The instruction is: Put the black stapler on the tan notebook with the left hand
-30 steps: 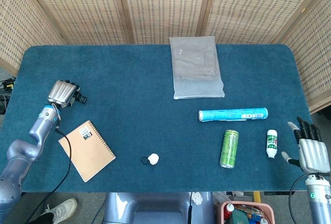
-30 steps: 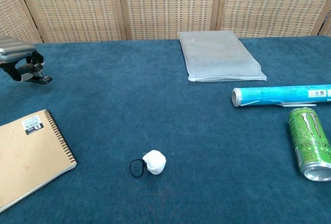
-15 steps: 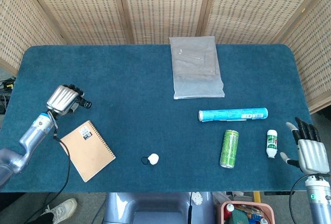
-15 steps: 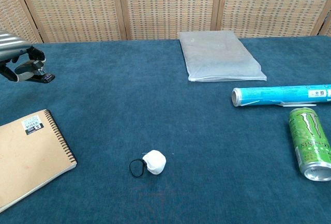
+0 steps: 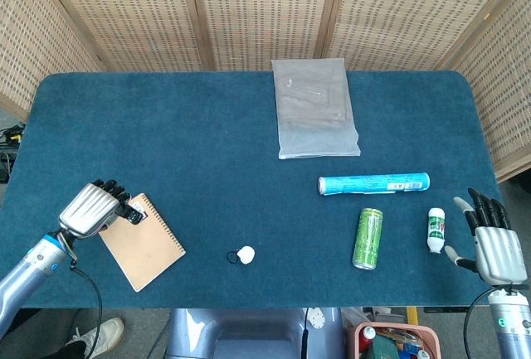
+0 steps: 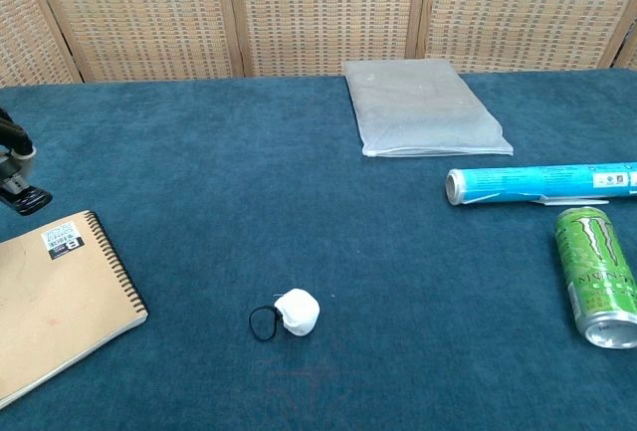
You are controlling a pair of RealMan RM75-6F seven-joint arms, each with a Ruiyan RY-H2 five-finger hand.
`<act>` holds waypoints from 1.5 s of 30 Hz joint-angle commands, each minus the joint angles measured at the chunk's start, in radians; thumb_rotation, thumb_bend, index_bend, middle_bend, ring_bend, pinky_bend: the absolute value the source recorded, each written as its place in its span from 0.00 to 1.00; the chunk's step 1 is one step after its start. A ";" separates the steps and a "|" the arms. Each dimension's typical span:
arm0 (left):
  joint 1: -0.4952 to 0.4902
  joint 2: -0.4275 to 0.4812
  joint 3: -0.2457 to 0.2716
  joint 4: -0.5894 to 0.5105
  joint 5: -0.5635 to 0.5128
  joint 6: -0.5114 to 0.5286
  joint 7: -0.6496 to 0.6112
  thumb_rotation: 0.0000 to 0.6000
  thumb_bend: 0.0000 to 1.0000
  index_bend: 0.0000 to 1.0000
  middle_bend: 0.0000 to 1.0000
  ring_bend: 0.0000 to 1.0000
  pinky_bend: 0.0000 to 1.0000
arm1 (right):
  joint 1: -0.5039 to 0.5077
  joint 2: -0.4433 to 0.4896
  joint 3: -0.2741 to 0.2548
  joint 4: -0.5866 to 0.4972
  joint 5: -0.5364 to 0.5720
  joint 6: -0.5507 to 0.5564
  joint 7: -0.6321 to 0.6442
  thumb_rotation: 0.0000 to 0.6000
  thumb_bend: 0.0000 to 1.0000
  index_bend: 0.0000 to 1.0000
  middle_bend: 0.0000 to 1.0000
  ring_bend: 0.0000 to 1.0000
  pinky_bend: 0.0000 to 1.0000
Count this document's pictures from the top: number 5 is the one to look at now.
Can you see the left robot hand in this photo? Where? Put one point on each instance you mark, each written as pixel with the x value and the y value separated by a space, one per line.
pixel 93 210

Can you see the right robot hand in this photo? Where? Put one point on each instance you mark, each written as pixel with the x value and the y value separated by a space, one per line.
pixel 493 251

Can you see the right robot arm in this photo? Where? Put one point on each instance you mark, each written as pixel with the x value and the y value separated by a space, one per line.
pixel 509 321

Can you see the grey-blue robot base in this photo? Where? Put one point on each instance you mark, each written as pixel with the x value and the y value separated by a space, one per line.
pixel 249 334

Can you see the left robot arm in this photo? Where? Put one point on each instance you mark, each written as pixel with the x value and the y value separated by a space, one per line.
pixel 29 276

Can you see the tan spiral notebook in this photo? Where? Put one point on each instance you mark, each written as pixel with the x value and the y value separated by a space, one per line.
pixel 143 247

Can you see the small white bottle green label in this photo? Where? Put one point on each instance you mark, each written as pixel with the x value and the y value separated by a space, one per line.
pixel 435 230

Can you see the white sneaker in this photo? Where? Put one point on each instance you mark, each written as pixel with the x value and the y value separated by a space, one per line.
pixel 101 333

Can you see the green drink can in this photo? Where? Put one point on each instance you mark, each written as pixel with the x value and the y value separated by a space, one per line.
pixel 367 239

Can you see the pink plastic basket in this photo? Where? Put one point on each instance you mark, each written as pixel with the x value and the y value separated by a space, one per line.
pixel 394 340

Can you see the light blue tube package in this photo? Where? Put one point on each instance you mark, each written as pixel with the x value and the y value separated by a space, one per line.
pixel 373 183

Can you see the white ball with black loop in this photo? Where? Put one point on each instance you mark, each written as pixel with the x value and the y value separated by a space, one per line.
pixel 245 255

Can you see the blue table mat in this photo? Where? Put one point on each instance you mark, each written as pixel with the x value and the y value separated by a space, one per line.
pixel 249 168

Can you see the clear plastic zip bag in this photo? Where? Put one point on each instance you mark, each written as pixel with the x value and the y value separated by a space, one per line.
pixel 315 110

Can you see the woven bamboo folding screen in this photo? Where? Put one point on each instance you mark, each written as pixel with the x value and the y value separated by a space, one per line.
pixel 265 11

